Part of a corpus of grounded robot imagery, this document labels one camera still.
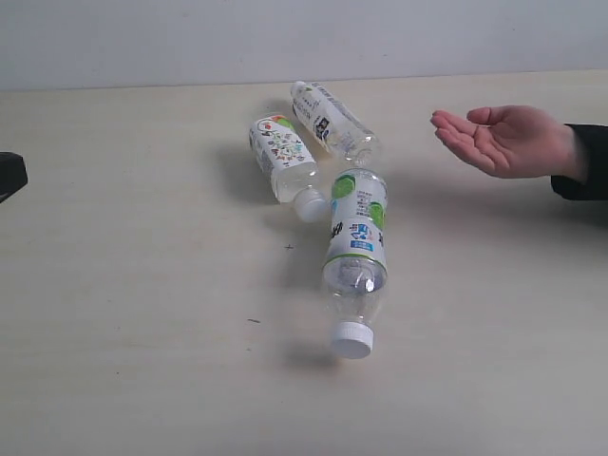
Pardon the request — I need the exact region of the white label clear bottle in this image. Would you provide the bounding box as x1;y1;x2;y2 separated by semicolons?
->
290;81;382;167

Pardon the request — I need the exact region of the black sleeved forearm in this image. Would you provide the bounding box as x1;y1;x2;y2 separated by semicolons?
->
551;124;607;201

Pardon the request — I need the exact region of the colourful label clear bottle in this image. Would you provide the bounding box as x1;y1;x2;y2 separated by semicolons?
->
249;114;328;222

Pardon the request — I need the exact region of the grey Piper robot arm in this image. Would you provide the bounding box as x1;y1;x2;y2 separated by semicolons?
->
0;152;29;202

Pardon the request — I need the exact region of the person's open hand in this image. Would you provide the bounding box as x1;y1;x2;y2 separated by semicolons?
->
430;105;573;179

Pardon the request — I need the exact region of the lime label clear bottle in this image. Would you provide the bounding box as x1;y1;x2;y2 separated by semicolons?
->
322;168;388;359

